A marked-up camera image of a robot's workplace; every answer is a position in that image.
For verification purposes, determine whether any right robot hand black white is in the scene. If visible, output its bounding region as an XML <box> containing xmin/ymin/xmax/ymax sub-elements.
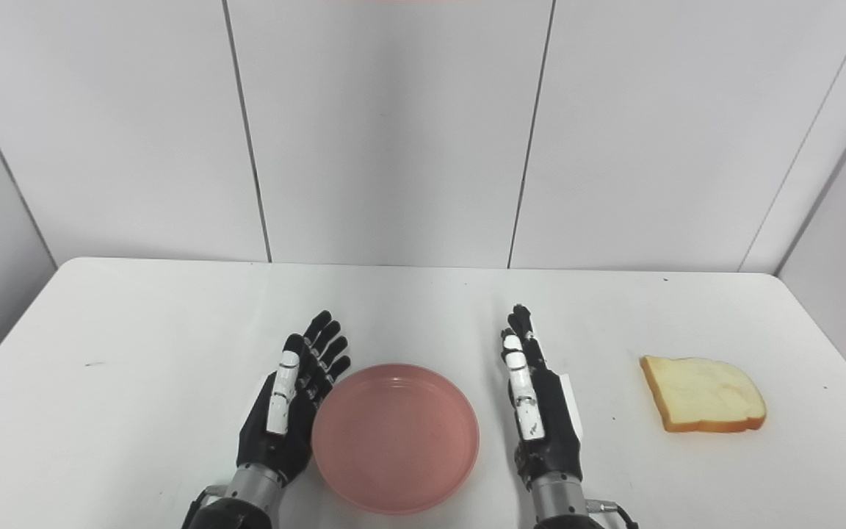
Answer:
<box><xmin>499</xmin><ymin>304</ymin><xmax>585</xmax><ymax>492</ymax></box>

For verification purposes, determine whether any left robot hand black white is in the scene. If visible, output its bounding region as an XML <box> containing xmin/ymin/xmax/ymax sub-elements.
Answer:
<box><xmin>236</xmin><ymin>310</ymin><xmax>352</xmax><ymax>487</ymax></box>

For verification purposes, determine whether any pink round plate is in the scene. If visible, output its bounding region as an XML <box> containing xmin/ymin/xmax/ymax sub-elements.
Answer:
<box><xmin>311</xmin><ymin>363</ymin><xmax>481</xmax><ymax>515</ymax></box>

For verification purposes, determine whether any slice of bread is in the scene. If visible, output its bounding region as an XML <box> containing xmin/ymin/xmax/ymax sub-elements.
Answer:
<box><xmin>640</xmin><ymin>356</ymin><xmax>767</xmax><ymax>433</ymax></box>

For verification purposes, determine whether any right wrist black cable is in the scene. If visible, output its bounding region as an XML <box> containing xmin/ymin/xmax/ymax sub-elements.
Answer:
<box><xmin>586</xmin><ymin>500</ymin><xmax>640</xmax><ymax>529</ymax></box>

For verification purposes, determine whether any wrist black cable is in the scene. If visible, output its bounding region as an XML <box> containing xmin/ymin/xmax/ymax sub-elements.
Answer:
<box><xmin>586</xmin><ymin>500</ymin><xmax>640</xmax><ymax>529</ymax></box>
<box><xmin>181</xmin><ymin>485</ymin><xmax>229</xmax><ymax>529</ymax></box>

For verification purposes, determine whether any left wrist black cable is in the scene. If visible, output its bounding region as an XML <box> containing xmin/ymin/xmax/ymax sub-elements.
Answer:
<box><xmin>181</xmin><ymin>485</ymin><xmax>229</xmax><ymax>529</ymax></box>

